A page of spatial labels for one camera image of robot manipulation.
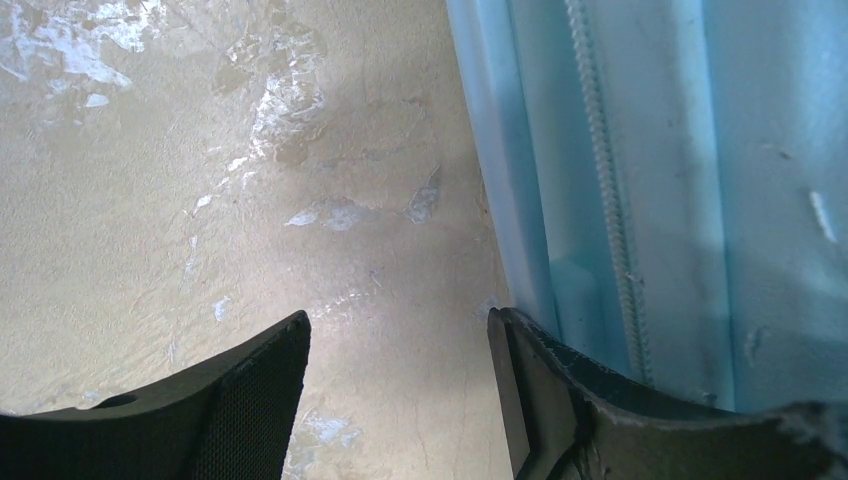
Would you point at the light blue suitcase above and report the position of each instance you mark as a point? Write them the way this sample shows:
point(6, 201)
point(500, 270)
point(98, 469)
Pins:
point(668, 184)

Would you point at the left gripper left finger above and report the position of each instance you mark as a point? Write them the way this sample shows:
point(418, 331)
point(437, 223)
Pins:
point(228, 417)

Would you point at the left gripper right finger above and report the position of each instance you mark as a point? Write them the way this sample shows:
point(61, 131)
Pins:
point(568, 417)

